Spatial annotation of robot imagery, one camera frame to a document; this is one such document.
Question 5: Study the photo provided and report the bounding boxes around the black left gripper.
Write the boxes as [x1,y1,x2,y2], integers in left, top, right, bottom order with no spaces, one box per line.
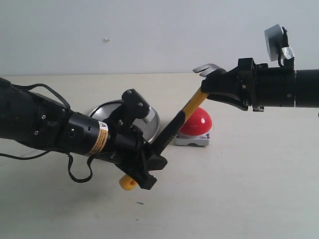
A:
[106,118,167,190]

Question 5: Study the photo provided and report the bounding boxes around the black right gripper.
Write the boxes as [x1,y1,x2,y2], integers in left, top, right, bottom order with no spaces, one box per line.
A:
[200,58,296,112]

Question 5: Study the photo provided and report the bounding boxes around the yellow black claw hammer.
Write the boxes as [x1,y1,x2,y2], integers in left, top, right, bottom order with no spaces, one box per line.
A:
[118,63,227,192]

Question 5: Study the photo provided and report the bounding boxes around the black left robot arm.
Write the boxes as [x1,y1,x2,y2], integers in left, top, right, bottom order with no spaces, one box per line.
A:
[0,79,167,190]

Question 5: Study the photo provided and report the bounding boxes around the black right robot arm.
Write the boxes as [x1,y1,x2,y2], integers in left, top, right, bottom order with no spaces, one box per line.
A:
[201,58,319,112]

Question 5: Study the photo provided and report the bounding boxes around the red dome push button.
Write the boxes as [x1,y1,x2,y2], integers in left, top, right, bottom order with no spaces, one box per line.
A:
[174,108,213,147]

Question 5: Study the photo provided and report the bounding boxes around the round steel plate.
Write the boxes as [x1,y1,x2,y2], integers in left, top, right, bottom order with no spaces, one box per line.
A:
[88,100,160,142]

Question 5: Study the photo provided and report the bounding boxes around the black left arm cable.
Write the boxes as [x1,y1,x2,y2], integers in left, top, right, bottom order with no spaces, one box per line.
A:
[0,83,93,184]

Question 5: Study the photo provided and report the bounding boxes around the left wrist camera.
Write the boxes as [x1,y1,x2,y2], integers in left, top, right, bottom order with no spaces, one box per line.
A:
[122,89,152,123]

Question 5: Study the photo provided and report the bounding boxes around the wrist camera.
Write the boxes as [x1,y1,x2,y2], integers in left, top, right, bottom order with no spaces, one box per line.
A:
[122,89,152,123]
[264,24,295,69]

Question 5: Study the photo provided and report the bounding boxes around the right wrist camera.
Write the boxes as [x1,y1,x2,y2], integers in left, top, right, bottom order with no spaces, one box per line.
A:
[264,24,295,69]

